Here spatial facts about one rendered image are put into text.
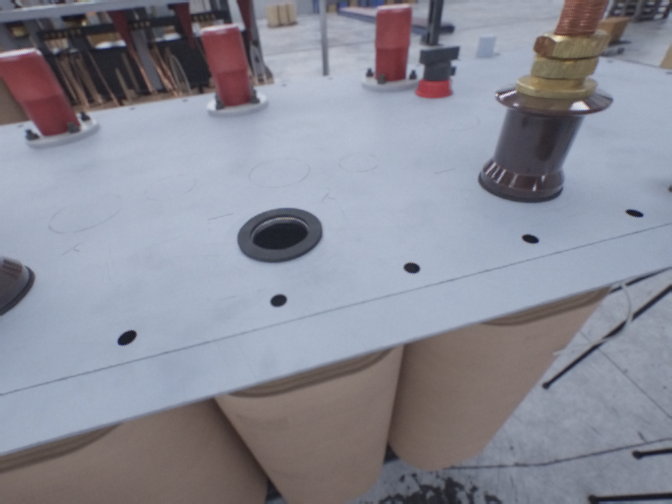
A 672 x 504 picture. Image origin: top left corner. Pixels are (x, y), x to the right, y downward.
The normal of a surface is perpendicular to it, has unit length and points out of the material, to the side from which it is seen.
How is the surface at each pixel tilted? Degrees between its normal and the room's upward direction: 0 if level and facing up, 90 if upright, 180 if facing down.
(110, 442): 90
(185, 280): 0
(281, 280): 0
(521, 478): 0
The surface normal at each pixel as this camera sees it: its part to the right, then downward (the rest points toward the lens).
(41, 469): 0.25, 0.64
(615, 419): -0.07, -0.74
